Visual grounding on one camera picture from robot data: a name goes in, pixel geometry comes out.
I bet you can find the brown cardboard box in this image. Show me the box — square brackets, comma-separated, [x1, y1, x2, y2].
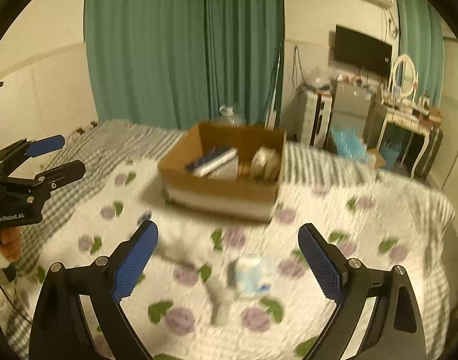
[157, 122, 286, 223]

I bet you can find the white oval vanity mirror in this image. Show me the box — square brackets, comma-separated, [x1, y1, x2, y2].
[389, 54, 418, 101]

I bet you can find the grey mini fridge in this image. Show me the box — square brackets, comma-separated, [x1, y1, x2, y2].
[331, 81, 372, 137]

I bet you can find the blue plastic bottles pile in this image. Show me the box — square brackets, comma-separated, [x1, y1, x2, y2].
[330, 129, 368, 164]

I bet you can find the floral white quilt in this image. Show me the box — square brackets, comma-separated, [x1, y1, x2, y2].
[29, 160, 426, 359]

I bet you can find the left hand orange glove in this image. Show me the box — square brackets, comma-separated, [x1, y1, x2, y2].
[0, 227, 22, 269]

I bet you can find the cream fluffy cloth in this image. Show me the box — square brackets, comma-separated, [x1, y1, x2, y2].
[249, 146, 281, 182]

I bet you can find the light blue tissue packet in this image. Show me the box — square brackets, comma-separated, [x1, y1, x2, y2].
[234, 255, 275, 299]

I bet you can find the green curtain by wardrobe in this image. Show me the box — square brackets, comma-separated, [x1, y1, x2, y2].
[397, 0, 445, 107]

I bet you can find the black cable on bed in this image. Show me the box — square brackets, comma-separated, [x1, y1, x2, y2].
[0, 265, 33, 325]

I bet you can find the blue waste basket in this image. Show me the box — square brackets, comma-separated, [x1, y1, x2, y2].
[379, 141, 402, 171]

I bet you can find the large green curtain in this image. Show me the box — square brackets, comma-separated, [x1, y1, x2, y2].
[84, 0, 285, 129]

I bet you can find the white dressing table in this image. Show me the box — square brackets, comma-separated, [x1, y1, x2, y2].
[374, 102, 431, 179]

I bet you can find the white mop pole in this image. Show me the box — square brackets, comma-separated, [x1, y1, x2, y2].
[265, 42, 284, 130]

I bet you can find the white sliding wardrobe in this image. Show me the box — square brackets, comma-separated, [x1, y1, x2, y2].
[431, 38, 458, 237]

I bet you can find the black wall television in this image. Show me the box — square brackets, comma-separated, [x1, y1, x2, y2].
[333, 25, 392, 78]

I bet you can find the floor cardboard box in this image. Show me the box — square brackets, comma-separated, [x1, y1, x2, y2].
[366, 148, 387, 169]

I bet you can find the white suitcase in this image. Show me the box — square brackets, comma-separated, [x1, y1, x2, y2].
[296, 88, 332, 149]

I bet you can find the small white sock ball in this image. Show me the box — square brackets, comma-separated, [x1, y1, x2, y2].
[205, 277, 235, 327]

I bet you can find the clear plastic bag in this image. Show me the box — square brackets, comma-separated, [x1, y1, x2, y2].
[306, 66, 334, 91]

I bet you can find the navy white tissue pack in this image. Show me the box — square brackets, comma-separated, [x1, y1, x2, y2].
[184, 145, 238, 177]

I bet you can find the clear water jug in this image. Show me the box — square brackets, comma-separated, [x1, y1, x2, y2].
[214, 106, 246, 127]

